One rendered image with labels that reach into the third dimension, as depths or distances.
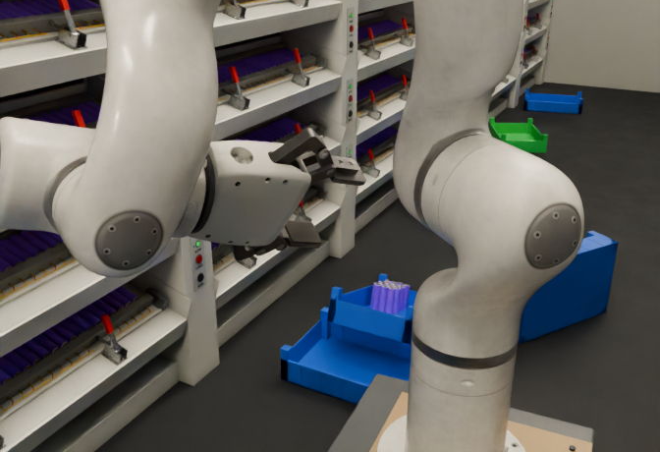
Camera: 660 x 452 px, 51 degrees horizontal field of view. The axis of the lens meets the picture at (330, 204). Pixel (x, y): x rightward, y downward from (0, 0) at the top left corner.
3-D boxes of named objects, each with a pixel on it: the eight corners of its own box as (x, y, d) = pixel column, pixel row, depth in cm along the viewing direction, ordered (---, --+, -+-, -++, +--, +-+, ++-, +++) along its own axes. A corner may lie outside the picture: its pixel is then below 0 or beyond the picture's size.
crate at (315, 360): (442, 368, 154) (444, 338, 151) (408, 422, 137) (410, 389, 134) (324, 334, 167) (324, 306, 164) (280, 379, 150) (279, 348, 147)
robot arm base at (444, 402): (547, 444, 89) (567, 322, 82) (504, 551, 74) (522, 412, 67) (412, 397, 98) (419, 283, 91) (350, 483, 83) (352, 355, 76)
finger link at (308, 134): (282, 121, 59) (332, 133, 63) (242, 184, 63) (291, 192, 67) (287, 130, 59) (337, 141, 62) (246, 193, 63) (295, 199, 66)
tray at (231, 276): (337, 219, 201) (350, 179, 195) (211, 313, 152) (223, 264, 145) (280, 188, 207) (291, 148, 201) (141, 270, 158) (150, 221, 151)
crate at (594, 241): (606, 312, 177) (581, 299, 183) (618, 241, 169) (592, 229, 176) (520, 344, 163) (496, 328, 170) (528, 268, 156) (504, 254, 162)
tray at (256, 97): (337, 90, 187) (352, 42, 180) (198, 148, 137) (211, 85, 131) (276, 61, 193) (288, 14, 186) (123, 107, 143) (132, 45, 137)
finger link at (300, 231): (259, 217, 70) (312, 221, 74) (247, 238, 71) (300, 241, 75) (269, 241, 68) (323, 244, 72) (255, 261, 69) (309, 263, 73)
